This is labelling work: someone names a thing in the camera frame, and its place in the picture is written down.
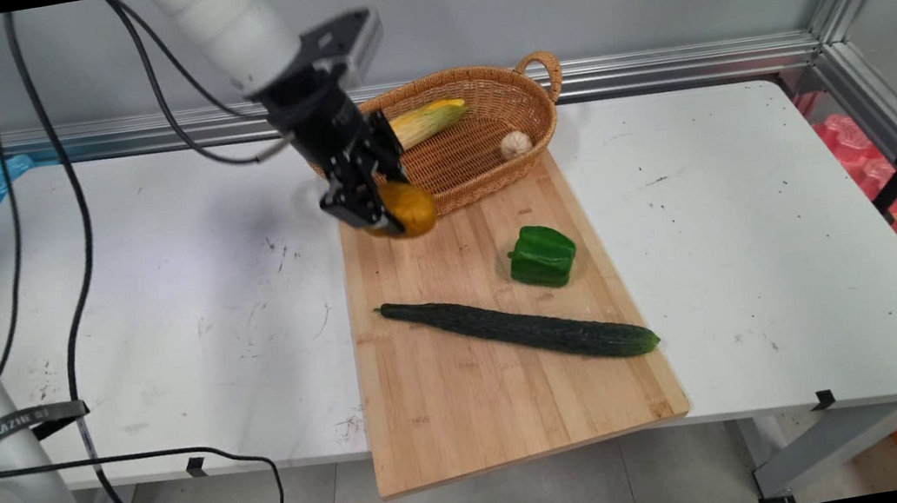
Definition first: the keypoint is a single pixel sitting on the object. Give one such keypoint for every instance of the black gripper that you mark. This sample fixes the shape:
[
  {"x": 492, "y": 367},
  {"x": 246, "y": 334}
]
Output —
[{"x": 315, "y": 117}]

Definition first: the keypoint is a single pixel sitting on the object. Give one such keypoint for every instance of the yellow orange round fruit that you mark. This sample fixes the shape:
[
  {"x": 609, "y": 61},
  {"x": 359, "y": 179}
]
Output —
[{"x": 412, "y": 208}]

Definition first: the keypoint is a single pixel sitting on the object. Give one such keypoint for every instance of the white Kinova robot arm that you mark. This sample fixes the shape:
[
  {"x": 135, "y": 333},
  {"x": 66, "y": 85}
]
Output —
[{"x": 233, "y": 27}]

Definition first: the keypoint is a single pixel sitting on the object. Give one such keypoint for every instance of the corn cob with husk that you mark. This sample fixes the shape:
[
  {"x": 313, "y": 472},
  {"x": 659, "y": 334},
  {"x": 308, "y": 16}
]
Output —
[{"x": 430, "y": 121}]

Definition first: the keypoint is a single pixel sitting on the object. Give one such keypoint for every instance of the white garlic bulb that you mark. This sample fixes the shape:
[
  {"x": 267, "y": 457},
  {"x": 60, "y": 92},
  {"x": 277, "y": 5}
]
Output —
[{"x": 516, "y": 144}]

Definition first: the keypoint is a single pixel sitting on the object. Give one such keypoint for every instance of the green bell pepper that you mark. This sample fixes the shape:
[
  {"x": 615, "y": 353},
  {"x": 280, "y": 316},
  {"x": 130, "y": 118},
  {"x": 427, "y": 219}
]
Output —
[{"x": 543, "y": 256}]

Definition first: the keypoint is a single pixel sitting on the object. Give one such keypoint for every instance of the long dark green cucumber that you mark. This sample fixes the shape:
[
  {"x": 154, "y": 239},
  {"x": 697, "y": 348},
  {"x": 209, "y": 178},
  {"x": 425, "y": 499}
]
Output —
[{"x": 521, "y": 329}]

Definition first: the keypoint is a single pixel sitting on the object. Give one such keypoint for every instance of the bamboo cutting board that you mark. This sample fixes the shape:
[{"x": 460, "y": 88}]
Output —
[{"x": 468, "y": 389}]

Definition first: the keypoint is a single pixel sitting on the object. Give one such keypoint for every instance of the black table edge clip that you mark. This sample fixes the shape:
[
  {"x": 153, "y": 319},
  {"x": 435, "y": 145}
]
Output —
[
  {"x": 823, "y": 400},
  {"x": 195, "y": 467}
]

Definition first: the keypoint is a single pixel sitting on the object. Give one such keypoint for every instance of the grey metal table leg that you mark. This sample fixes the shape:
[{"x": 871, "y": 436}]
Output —
[{"x": 835, "y": 443}]

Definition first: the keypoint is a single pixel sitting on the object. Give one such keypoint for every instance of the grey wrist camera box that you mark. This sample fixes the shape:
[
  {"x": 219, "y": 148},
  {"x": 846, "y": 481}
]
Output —
[{"x": 349, "y": 42}]

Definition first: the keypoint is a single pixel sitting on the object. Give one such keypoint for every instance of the long horizontal aluminium frame rail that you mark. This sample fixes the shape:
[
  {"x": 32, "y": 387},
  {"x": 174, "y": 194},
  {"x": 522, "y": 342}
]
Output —
[{"x": 651, "y": 69}]

